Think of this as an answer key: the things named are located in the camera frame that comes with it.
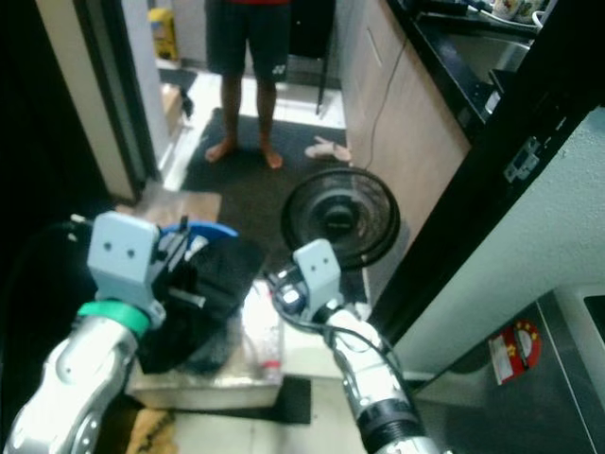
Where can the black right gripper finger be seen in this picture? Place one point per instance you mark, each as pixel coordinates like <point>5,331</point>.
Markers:
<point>276,282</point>

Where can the black garment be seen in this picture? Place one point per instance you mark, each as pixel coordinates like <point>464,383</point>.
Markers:
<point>217,322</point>

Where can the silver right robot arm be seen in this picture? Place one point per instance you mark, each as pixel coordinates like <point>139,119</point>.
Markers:
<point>373,388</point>

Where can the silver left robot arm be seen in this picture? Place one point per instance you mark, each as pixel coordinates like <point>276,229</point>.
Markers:
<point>80,388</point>

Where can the brown doormat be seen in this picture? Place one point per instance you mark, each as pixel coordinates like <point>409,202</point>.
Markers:
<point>170,200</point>

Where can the plastic wrapped box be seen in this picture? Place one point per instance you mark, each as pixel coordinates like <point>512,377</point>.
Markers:
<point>255,369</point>

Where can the black round floor fan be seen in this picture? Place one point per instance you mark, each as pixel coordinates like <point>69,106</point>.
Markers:
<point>340,216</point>

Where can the black floor mat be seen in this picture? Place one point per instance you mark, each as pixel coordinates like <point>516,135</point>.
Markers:
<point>246,189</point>

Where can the white sandal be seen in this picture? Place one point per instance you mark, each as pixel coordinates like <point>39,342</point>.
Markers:
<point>329,148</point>

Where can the brown cardboard box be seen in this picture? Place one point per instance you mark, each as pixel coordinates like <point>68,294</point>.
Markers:
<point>170,102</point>

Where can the wooden kitchen cabinet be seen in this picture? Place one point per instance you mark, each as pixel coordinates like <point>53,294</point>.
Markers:
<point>406,123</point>

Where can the person in dark shorts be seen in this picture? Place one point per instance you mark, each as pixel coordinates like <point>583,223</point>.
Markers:
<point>246,57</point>

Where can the yellow container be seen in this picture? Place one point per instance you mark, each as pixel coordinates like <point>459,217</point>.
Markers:
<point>164,33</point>

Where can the red and white sticker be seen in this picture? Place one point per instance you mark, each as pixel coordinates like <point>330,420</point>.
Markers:
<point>515,352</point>

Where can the black kitchen countertop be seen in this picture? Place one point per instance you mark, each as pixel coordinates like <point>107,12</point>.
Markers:
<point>444,47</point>

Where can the white patterned mug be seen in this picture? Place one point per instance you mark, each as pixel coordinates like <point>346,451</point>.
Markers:
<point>515,9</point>

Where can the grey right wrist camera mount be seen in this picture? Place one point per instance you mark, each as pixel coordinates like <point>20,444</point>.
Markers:
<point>317,274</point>

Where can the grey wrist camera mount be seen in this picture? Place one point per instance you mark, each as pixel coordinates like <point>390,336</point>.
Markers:
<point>123,260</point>
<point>317,274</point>

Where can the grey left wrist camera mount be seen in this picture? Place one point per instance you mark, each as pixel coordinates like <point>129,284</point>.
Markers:
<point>123,260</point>

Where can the black door frame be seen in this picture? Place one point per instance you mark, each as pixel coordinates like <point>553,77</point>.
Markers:
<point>482,218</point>

